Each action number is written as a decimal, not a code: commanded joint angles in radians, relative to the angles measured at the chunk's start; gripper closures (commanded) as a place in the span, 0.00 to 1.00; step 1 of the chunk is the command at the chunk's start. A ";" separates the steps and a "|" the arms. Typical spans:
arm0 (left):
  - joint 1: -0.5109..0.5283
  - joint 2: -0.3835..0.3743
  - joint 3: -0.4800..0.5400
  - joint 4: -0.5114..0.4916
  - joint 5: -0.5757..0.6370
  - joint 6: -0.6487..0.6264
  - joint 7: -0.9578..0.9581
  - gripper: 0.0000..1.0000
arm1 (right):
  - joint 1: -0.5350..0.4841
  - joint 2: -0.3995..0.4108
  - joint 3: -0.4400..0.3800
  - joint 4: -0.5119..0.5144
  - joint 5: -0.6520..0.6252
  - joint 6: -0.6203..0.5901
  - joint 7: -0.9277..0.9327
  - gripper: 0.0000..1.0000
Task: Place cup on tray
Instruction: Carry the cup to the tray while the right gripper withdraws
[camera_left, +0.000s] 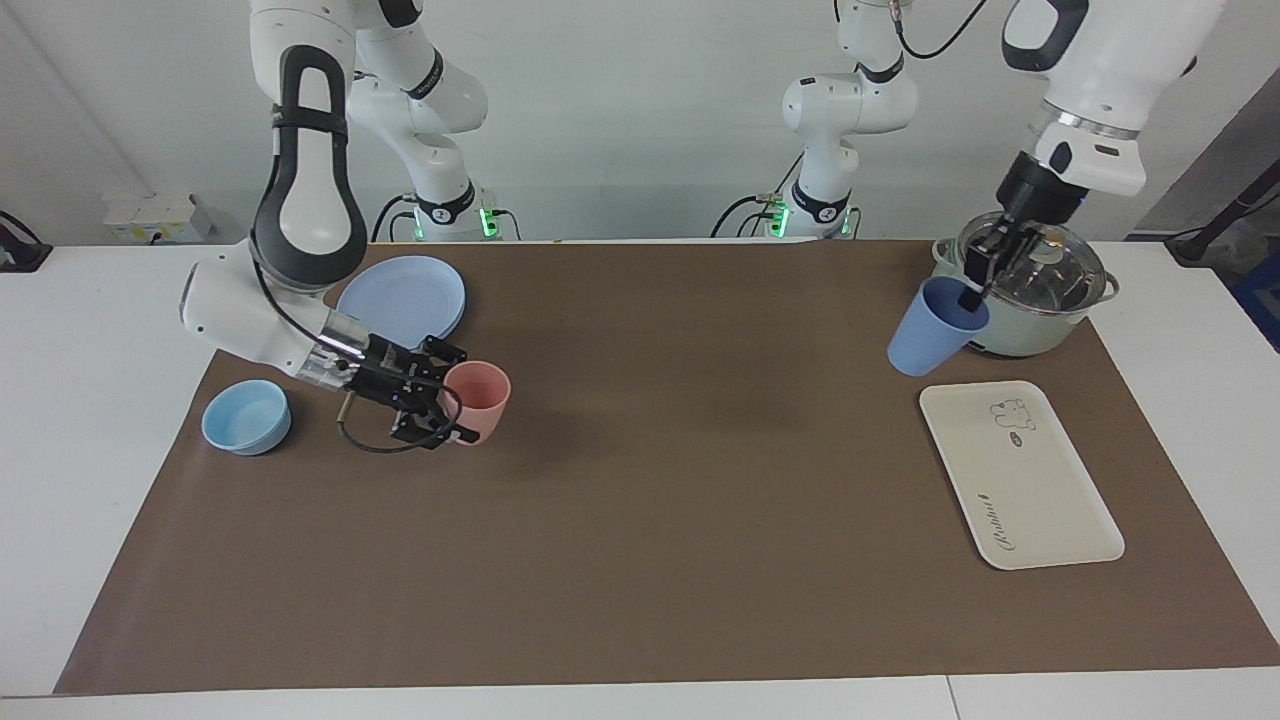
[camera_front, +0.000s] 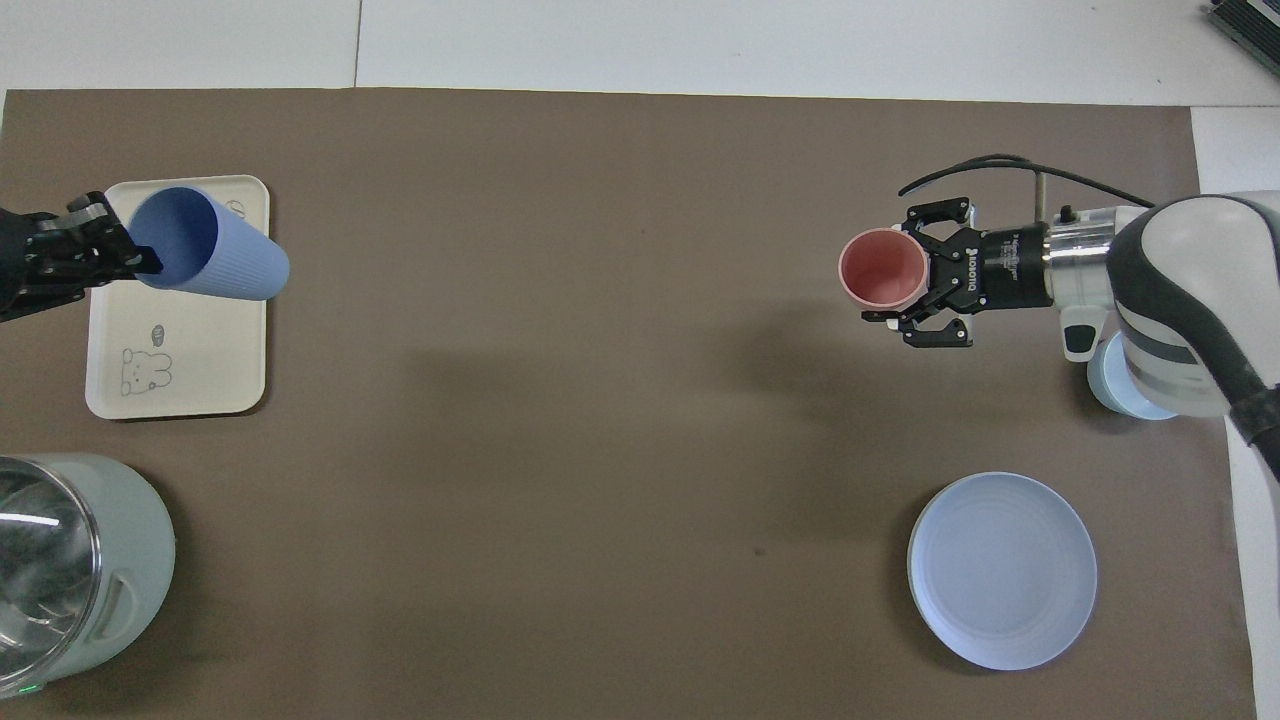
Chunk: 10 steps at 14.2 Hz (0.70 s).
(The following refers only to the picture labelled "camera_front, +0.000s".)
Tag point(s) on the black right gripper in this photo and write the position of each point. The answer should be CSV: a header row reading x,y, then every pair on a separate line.
x,y
1005,268

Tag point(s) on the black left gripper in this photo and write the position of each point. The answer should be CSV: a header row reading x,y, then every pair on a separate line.
x,y
20,260

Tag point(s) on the pink plastic cup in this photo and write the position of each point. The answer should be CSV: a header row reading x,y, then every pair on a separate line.
x,y
882,270

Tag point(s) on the blue ribbed plastic cup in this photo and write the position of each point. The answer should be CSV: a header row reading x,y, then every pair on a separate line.
x,y
230,260

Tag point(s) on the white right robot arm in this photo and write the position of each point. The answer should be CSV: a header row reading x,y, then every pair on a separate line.
x,y
1180,300

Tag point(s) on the cream rectangular rabbit tray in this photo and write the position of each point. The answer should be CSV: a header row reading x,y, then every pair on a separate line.
x,y
190,350

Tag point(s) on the light blue bowl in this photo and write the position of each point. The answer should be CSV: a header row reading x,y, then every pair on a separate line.
x,y
1110,385

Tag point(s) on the pale green cooking pot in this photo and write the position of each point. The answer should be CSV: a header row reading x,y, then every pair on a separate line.
x,y
130,540

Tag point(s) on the light blue round plate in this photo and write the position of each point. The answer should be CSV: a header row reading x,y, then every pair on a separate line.
x,y
1000,570

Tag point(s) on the glass pot lid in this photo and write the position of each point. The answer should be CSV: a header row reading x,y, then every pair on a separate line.
x,y
45,570

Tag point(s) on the brown table mat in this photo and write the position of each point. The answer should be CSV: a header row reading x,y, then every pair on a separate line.
x,y
600,400

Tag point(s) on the dark ridged box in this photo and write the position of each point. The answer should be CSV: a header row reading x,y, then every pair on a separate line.
x,y
1250,30

